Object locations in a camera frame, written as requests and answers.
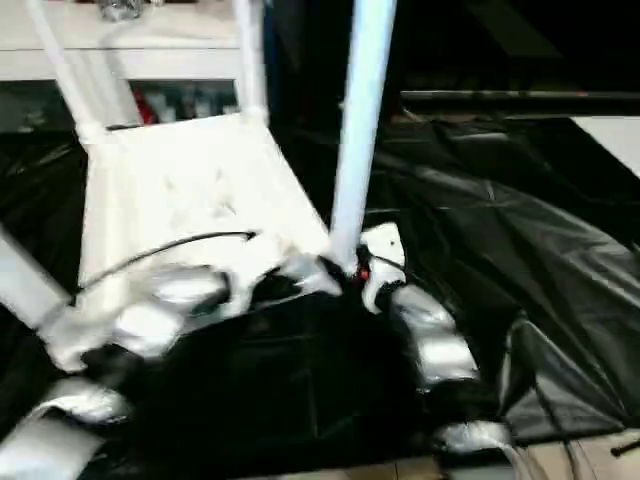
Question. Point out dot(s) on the white glass-door cabinet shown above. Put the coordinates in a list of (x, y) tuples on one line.
[(150, 55)]

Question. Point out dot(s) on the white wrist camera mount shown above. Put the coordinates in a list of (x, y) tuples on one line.
[(250, 285), (385, 250)]

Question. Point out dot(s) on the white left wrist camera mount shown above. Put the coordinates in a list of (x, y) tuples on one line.
[(250, 285)]

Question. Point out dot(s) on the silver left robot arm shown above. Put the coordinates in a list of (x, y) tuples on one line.
[(150, 310)]

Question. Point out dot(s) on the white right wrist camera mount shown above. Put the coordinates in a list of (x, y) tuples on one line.
[(385, 250)]

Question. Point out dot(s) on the black metal stand leg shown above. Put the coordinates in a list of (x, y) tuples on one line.
[(627, 447)]

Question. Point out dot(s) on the long black rod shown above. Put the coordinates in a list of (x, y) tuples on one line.
[(525, 100)]

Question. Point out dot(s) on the white paper sheet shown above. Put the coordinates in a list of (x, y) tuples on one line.
[(615, 142)]

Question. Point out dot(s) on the blue upright panel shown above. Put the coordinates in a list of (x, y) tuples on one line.
[(271, 60)]

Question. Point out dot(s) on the white plastic table top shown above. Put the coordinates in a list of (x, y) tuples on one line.
[(200, 190)]

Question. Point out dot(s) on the crumpled silver bag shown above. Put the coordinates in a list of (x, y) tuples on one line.
[(120, 9)]

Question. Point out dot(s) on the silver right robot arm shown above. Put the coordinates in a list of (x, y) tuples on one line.
[(440, 345)]

